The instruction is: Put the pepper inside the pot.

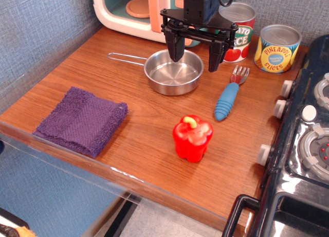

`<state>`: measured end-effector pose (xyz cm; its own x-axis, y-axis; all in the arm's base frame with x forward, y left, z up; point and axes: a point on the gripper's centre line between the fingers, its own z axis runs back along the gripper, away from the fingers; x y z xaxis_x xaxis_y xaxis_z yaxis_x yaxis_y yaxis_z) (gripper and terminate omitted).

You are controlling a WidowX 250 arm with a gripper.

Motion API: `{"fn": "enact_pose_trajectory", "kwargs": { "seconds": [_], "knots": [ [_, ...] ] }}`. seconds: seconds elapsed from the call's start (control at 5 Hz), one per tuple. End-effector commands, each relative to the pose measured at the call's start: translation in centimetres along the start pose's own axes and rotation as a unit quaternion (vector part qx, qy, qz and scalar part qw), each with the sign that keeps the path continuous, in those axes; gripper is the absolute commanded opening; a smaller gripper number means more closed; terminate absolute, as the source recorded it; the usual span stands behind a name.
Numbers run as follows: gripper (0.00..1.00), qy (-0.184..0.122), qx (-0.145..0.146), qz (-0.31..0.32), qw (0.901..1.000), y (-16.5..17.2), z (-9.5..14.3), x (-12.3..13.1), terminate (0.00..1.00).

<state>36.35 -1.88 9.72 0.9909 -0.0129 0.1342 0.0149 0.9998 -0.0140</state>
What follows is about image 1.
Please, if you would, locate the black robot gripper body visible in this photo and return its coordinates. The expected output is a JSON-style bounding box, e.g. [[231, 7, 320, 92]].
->
[[160, 0, 238, 49]]

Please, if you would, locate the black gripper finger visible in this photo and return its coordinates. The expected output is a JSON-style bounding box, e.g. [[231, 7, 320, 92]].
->
[[164, 28, 185, 62], [209, 40, 227, 72]]

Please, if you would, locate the red toy bell pepper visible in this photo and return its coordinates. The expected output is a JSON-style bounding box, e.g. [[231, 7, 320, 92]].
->
[[173, 115, 213, 163]]

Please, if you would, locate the small steel pot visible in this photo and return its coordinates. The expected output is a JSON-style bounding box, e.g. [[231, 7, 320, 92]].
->
[[107, 49, 204, 96]]

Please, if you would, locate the tomato sauce can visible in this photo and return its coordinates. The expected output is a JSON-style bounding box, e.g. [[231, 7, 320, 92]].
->
[[219, 2, 257, 62]]

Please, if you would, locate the toy microwave oven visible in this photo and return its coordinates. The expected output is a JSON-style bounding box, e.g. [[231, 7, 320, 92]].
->
[[91, 0, 206, 48]]

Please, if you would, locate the pineapple slices can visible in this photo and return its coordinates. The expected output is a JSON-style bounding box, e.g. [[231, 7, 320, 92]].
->
[[254, 24, 302, 74]]

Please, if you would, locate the purple folded towel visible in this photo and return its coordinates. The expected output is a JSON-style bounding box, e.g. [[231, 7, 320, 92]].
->
[[33, 87, 128, 158]]

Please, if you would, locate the black toy stove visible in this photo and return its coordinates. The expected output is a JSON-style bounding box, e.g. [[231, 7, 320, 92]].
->
[[223, 35, 328, 236]]

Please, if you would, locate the blue handled toy fork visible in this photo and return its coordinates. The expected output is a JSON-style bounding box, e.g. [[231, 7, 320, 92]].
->
[[214, 65, 250, 121]]

